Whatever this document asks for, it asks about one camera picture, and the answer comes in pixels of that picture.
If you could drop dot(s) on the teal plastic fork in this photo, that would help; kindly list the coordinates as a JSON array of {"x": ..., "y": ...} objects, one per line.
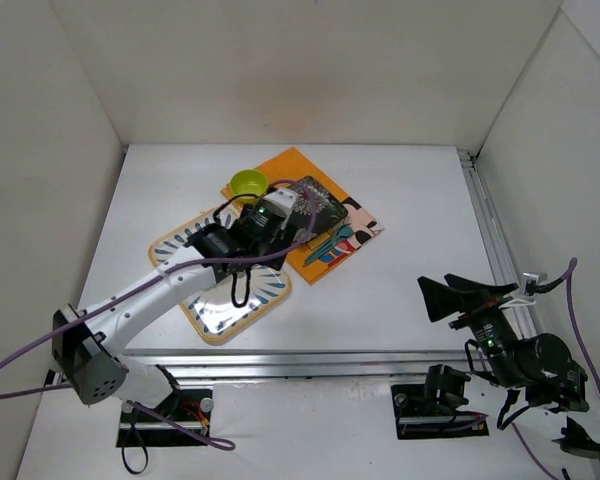
[{"x": 325, "y": 247}]

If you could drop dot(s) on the teal plastic spoon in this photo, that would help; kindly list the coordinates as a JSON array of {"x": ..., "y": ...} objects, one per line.
[{"x": 337, "y": 239}]

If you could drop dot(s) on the aluminium frame rail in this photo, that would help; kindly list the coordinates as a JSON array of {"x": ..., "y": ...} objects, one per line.
[
  {"x": 495, "y": 240},
  {"x": 190, "y": 366}
]

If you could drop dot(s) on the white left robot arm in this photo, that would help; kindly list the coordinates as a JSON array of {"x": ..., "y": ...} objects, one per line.
[{"x": 90, "y": 348}]

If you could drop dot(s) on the black floral square plate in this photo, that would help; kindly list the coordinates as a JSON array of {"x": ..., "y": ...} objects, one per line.
[{"x": 329, "y": 210}]

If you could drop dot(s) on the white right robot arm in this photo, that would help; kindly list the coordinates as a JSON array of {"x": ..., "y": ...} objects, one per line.
[{"x": 533, "y": 382}]

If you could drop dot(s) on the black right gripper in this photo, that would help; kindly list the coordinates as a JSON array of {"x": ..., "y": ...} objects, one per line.
[{"x": 478, "y": 308}]

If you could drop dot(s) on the white blue-patterned rectangular plate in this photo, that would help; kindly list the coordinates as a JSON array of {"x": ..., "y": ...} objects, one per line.
[{"x": 211, "y": 313}]

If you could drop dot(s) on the green small bowl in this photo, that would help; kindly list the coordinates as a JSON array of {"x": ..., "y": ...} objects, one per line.
[{"x": 249, "y": 181}]

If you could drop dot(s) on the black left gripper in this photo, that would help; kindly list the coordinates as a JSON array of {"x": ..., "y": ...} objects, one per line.
[{"x": 290, "y": 228}]

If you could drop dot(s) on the aluminium frame rail front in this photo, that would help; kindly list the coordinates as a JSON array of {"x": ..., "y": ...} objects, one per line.
[{"x": 190, "y": 366}]

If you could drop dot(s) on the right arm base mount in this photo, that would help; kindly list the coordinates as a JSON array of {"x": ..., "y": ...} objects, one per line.
[{"x": 436, "y": 408}]

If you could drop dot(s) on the aluminium frame rail right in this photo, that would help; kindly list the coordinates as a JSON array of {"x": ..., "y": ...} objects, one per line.
[{"x": 495, "y": 240}]

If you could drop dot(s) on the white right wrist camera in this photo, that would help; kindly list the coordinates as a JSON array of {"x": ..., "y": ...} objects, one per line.
[{"x": 530, "y": 282}]

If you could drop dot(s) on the orange cartoon placemat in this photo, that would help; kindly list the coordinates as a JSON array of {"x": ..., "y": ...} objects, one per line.
[{"x": 323, "y": 253}]

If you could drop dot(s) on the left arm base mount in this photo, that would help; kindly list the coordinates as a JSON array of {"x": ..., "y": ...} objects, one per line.
[{"x": 194, "y": 414}]

